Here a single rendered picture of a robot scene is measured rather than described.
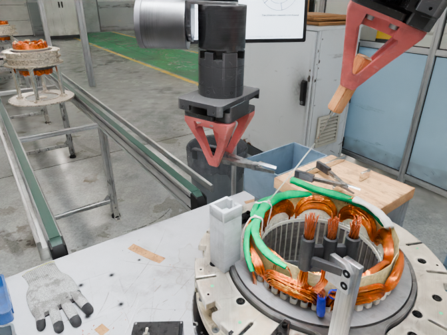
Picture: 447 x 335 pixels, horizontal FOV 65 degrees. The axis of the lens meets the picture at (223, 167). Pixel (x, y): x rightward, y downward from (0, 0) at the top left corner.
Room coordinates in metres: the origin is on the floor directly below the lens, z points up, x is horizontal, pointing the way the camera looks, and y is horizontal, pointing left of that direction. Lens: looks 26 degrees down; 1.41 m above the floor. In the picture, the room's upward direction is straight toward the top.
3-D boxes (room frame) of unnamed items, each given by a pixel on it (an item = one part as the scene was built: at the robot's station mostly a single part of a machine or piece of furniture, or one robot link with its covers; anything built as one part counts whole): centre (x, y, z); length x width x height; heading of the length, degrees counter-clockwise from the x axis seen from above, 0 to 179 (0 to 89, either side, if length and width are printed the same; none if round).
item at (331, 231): (0.24, -0.09, 1.23); 0.01 x 0.01 x 0.02; 41
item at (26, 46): (2.25, 1.18, 1.05); 0.22 x 0.22 x 0.20
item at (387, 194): (0.62, -0.24, 1.05); 0.20 x 0.19 x 0.02; 38
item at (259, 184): (0.74, -0.15, 0.92); 0.17 x 0.11 x 0.28; 128
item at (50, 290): (0.60, 0.39, 0.79); 0.24 x 0.12 x 0.02; 35
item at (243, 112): (0.45, 0.00, 1.24); 0.07 x 0.07 x 0.09; 58
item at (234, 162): (0.43, -0.02, 1.20); 0.06 x 0.01 x 0.01; 67
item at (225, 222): (0.35, 0.00, 1.14); 0.03 x 0.03 x 0.09; 41
